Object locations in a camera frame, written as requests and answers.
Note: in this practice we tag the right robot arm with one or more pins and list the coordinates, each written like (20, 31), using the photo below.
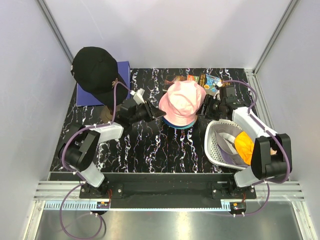
(271, 154)

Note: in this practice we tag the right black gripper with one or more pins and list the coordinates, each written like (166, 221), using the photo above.
(208, 101)

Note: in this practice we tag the dark blue bucket hat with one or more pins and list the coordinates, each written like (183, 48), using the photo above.
(175, 126)

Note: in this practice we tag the pink bucket hat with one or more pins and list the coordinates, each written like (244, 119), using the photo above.
(181, 102)

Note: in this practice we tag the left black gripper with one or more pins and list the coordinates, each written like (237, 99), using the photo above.
(152, 112)

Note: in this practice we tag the white foam mannequin head stand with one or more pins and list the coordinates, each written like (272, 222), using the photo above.
(106, 115)

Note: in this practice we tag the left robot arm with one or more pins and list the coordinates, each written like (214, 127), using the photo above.
(79, 147)

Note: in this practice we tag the purple flat book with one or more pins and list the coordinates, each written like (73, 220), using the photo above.
(84, 98)

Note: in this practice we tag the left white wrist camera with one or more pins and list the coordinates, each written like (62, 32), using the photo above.
(138, 96)

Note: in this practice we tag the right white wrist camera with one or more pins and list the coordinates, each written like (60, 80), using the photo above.
(220, 94)

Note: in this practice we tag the white perforated basket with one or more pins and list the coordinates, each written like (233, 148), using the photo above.
(213, 151)

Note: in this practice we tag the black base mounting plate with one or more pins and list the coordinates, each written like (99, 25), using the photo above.
(121, 185)

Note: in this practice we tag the black baseball cap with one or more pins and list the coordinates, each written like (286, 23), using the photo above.
(97, 73)

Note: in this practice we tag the dark cover book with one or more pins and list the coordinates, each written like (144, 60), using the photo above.
(171, 79)

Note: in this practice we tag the orange hat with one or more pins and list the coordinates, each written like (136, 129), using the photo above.
(244, 147)

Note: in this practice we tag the colourful treehouse book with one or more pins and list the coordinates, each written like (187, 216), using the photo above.
(208, 82)

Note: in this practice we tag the lavender grey cap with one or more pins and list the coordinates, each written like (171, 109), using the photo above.
(226, 135)

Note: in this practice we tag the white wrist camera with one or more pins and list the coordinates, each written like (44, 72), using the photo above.
(220, 94)
(138, 96)

